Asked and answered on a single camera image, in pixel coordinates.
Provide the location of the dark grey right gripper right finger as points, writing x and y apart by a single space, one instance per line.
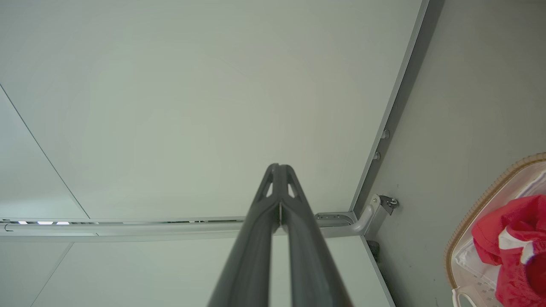
307 264

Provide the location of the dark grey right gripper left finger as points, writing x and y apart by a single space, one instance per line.
251 256

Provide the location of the red jersey with white lettering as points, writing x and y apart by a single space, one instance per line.
507 217

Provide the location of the grey partition foot with caster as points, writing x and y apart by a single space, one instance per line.
362 221

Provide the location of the black caster wheel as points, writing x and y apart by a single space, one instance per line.
390 203

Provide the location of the grey panel levelling bolt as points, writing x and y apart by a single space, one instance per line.
385 134
376 155

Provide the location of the red shirt in basket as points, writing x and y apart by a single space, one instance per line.
469 261

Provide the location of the white laundry basket, woven rim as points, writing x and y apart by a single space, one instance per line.
465 226

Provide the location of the plain red shirt, white trim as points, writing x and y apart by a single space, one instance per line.
518 285

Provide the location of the grey partition bottom rail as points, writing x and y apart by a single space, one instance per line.
390 106

